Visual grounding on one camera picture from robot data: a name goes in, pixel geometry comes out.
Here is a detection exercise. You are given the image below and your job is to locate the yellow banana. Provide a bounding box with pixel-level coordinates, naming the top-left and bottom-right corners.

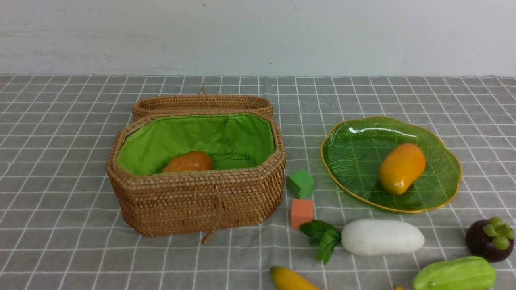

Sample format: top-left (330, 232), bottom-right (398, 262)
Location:
top-left (269, 266), bottom-right (319, 290)

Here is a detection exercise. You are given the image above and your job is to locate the woven rattan basket lid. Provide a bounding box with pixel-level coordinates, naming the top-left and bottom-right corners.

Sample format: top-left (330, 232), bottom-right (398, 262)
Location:
top-left (132, 87), bottom-right (273, 122)

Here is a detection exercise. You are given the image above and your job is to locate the green foam cube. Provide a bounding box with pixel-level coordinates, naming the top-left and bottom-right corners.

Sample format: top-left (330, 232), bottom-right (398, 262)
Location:
top-left (286, 169), bottom-right (316, 199)

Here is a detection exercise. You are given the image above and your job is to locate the woven rattan basket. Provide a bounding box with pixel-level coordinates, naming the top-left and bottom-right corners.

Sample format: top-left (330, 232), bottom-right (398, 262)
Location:
top-left (106, 112), bottom-right (286, 243)

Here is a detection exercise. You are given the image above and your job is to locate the green glass leaf plate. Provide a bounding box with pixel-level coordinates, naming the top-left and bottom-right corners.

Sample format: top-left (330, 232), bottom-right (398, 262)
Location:
top-left (320, 116), bottom-right (462, 213)

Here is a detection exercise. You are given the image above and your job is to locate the green cucumber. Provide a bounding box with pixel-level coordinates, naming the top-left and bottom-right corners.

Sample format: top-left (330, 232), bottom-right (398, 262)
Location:
top-left (412, 256), bottom-right (496, 290)

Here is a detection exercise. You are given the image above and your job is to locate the orange yellow mango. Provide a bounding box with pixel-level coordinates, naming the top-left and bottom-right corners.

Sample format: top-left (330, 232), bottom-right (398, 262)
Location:
top-left (378, 143), bottom-right (427, 196)

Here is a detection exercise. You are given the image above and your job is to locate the white radish with leaves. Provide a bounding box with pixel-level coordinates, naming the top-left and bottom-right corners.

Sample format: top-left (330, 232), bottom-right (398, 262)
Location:
top-left (299, 219), bottom-right (425, 264)

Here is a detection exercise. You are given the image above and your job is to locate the purple mangosteen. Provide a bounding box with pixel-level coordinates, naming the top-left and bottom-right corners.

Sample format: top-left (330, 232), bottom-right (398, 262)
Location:
top-left (466, 216), bottom-right (514, 263)

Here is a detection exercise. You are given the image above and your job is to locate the orange foam cube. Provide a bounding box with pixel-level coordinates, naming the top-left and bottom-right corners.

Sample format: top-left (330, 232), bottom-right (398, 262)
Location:
top-left (290, 199), bottom-right (314, 230)

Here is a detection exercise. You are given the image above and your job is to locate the brown potato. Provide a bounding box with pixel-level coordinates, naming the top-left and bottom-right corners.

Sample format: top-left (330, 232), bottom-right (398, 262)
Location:
top-left (161, 151), bottom-right (214, 173)

